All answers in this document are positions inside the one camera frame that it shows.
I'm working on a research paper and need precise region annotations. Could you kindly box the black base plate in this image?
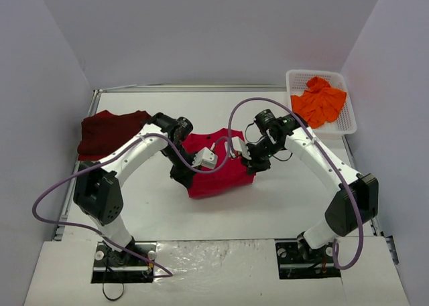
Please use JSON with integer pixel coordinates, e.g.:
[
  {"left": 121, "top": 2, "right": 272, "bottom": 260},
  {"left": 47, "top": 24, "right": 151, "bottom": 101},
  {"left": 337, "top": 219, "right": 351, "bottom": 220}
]
[
  {"left": 275, "top": 239, "right": 341, "bottom": 280},
  {"left": 91, "top": 242, "right": 154, "bottom": 284}
]

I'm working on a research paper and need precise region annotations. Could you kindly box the dark red folded t shirt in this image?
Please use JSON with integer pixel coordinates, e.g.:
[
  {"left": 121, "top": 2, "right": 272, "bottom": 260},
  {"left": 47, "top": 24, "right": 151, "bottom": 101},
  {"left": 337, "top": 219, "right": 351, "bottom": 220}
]
[{"left": 77, "top": 110, "right": 151, "bottom": 161}]

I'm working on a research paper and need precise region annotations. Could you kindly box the bright red t shirt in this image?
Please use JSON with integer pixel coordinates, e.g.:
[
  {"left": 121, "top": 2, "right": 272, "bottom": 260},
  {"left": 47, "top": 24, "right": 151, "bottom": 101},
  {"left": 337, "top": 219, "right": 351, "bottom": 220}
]
[{"left": 183, "top": 128, "right": 256, "bottom": 200}]

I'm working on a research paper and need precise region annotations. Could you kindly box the white plastic basket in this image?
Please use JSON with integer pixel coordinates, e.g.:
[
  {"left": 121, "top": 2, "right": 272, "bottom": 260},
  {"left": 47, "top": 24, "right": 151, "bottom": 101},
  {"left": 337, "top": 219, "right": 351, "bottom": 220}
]
[{"left": 286, "top": 70, "right": 357, "bottom": 136}]

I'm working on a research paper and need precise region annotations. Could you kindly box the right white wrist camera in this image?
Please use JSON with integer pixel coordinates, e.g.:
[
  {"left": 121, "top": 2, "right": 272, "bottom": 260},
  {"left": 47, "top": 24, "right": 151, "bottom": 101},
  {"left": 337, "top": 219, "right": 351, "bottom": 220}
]
[{"left": 225, "top": 137, "right": 251, "bottom": 160}]

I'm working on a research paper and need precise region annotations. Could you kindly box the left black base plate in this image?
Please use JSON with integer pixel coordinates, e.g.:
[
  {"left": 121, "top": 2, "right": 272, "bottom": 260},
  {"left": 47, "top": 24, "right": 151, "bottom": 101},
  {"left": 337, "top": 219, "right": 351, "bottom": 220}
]
[{"left": 91, "top": 242, "right": 154, "bottom": 284}]

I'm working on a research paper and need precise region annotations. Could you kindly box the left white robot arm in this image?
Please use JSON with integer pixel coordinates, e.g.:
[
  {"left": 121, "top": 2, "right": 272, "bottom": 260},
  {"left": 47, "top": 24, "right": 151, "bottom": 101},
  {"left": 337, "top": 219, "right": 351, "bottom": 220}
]
[{"left": 73, "top": 112, "right": 196, "bottom": 264}]

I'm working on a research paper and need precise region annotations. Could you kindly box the orange t shirt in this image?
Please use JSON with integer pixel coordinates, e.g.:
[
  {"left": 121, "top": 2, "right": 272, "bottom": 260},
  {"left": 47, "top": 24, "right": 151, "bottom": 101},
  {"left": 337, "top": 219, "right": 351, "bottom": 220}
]
[{"left": 291, "top": 76, "right": 347, "bottom": 129}]

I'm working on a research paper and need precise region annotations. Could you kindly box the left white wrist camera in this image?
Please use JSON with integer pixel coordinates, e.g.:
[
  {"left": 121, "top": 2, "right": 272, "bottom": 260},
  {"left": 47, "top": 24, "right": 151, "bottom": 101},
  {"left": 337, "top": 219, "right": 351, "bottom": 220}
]
[{"left": 192, "top": 147, "right": 218, "bottom": 170}]

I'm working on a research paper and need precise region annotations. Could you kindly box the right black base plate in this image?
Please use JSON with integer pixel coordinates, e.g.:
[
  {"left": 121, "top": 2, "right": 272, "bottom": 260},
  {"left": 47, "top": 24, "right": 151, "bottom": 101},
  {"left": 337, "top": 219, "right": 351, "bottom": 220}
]
[{"left": 275, "top": 239, "right": 341, "bottom": 280}]

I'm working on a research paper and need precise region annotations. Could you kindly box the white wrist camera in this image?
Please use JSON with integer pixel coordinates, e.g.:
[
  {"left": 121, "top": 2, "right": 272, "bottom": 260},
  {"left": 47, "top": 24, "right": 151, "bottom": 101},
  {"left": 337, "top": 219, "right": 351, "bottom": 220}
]
[
  {"left": 225, "top": 137, "right": 251, "bottom": 160},
  {"left": 192, "top": 147, "right": 218, "bottom": 170}
]

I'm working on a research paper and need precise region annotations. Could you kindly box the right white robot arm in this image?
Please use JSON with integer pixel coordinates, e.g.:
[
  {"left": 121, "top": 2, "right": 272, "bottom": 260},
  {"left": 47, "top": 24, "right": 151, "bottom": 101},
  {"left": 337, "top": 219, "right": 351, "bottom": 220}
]
[{"left": 241, "top": 109, "right": 379, "bottom": 261}]

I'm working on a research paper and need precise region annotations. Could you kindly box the black loop cable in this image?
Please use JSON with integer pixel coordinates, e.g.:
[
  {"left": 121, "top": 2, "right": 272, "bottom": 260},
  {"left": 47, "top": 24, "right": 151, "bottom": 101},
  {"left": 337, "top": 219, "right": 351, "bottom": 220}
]
[{"left": 101, "top": 281, "right": 125, "bottom": 302}]

